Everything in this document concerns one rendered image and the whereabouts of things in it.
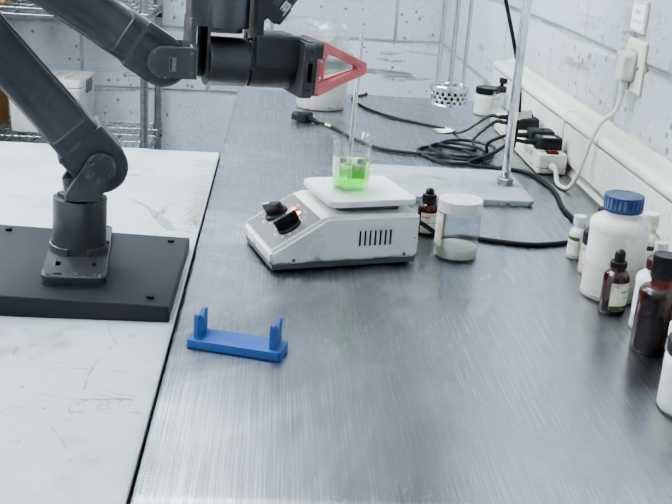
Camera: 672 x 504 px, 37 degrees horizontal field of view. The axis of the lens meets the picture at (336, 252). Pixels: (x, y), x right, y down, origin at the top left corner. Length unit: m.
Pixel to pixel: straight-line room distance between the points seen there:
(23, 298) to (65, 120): 0.21
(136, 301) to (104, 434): 0.25
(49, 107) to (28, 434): 0.42
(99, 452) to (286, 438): 0.16
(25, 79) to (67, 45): 2.60
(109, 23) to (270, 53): 0.18
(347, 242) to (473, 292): 0.17
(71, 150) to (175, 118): 2.58
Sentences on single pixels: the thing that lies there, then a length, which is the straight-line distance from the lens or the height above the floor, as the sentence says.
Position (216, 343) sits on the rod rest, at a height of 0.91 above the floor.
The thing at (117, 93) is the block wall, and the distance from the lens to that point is 3.74.
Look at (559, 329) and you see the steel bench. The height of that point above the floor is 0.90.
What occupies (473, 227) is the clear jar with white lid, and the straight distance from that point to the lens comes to 1.31.
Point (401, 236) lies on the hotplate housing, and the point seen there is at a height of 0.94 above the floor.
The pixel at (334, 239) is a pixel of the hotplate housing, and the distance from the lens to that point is 1.24.
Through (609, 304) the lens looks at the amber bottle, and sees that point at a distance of 1.21.
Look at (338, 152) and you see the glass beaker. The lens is 1.27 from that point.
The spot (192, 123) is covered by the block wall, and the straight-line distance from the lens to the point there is 3.73.
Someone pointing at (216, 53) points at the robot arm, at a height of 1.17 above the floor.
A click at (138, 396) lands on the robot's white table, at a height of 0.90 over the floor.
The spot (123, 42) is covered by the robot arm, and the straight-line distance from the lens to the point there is 1.14.
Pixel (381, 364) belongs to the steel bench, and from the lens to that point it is 1.01.
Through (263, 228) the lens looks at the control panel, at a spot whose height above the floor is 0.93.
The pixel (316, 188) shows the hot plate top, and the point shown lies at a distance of 1.29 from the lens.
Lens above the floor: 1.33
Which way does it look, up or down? 19 degrees down
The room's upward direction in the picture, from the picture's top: 4 degrees clockwise
